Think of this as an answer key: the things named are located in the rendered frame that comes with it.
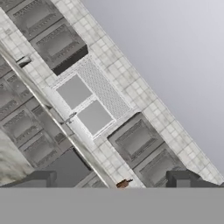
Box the grey wall cabinet run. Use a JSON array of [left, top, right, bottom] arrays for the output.
[[107, 111, 203, 188], [0, 0, 89, 76]]

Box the silver sink tap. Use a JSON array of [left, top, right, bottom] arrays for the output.
[[59, 111, 79, 126]]

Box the dark grey dishwasher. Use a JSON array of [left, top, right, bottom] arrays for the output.
[[43, 146, 95, 188]]

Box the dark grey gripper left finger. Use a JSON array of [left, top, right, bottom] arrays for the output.
[[0, 170, 58, 188]]

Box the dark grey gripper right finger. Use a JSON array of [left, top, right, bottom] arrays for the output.
[[165, 170, 224, 188]]

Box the white framed window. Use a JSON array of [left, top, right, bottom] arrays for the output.
[[50, 54, 136, 142]]

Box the small brown object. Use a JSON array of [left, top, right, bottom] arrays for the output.
[[115, 178, 134, 189]]

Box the grey base cabinet run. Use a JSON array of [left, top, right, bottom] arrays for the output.
[[0, 54, 108, 188]]

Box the small grey cylinder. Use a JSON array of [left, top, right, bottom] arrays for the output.
[[15, 56, 32, 68]]

